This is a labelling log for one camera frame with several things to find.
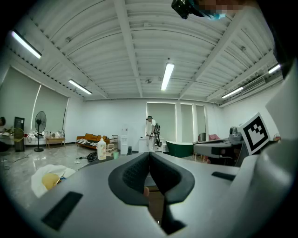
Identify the grey roller blind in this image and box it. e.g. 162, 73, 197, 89
180, 104, 194, 143
195, 105, 207, 136
146, 103, 177, 143
0, 67, 41, 131
32, 85, 69, 135

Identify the black head-worn camera rig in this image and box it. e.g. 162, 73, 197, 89
171, 0, 228, 21

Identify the yellow racket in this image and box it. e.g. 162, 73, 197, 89
13, 127, 25, 142

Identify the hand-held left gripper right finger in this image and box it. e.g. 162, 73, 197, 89
149, 152, 241, 238

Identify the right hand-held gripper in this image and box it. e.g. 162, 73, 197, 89
193, 58, 298, 238

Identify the white trash bag bin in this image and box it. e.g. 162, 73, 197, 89
31, 164, 76, 198

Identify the white detergent bottle orange label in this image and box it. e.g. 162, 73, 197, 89
96, 136, 107, 161

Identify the white water dispenser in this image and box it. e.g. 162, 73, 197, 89
120, 126, 129, 156

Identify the orange sofa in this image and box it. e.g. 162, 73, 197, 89
76, 132, 110, 149

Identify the dark green bathtub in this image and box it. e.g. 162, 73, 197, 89
165, 140, 194, 158

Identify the grey fisheye gripper camera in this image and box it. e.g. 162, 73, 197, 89
229, 126, 244, 145

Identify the white cabinet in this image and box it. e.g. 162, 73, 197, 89
138, 137, 163, 153

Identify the long white table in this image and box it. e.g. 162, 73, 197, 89
0, 132, 47, 146

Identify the low wooden table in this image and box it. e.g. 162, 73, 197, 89
45, 136, 66, 149

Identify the ceiling tube light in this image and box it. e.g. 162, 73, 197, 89
267, 64, 282, 74
10, 30, 43, 60
221, 86, 244, 99
160, 62, 175, 92
68, 79, 93, 95

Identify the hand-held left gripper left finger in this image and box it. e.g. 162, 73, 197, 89
31, 152, 165, 238

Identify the white air conditioner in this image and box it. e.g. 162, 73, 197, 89
241, 76, 266, 94

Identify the yellow cloth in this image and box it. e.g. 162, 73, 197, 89
41, 173, 61, 190

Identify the black tower appliance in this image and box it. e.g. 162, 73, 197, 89
14, 116, 26, 153

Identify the black standing fan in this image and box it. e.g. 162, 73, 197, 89
34, 111, 47, 153

